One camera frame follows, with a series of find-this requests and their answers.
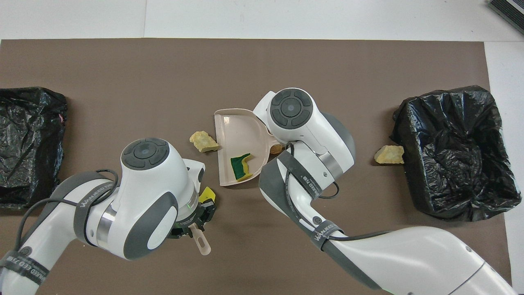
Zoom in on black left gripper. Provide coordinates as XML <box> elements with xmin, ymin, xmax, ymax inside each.
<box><xmin>170</xmin><ymin>193</ymin><xmax>217</xmax><ymax>240</ymax></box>

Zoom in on beige hand brush black bristles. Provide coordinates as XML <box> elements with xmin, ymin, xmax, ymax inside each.
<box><xmin>188</xmin><ymin>222</ymin><xmax>212</xmax><ymax>256</ymax></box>

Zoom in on green and yellow sponge piece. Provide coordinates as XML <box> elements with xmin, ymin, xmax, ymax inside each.
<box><xmin>230</xmin><ymin>153</ymin><xmax>253</xmax><ymax>182</ymax></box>

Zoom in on pale foam piece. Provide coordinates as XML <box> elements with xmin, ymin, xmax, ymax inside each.
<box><xmin>374</xmin><ymin>145</ymin><xmax>405</xmax><ymax>165</ymax></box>
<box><xmin>189</xmin><ymin>131</ymin><xmax>221</xmax><ymax>153</ymax></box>

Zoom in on beige plastic dustpan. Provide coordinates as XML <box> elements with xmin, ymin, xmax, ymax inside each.
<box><xmin>214</xmin><ymin>108</ymin><xmax>283</xmax><ymax>187</ymax></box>

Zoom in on bin lined with black bag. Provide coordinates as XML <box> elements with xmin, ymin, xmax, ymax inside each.
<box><xmin>390</xmin><ymin>85</ymin><xmax>522</xmax><ymax>222</ymax></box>
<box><xmin>0</xmin><ymin>86</ymin><xmax>68</xmax><ymax>210</ymax></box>

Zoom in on brown table mat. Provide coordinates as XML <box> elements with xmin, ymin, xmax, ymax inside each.
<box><xmin>0</xmin><ymin>39</ymin><xmax>514</xmax><ymax>295</ymax></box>

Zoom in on dark ribbed panel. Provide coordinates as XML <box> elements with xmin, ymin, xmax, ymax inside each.
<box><xmin>488</xmin><ymin>0</ymin><xmax>524</xmax><ymax>35</ymax></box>

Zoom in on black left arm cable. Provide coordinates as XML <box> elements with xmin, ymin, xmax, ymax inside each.
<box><xmin>14</xmin><ymin>169</ymin><xmax>119</xmax><ymax>263</ymax></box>

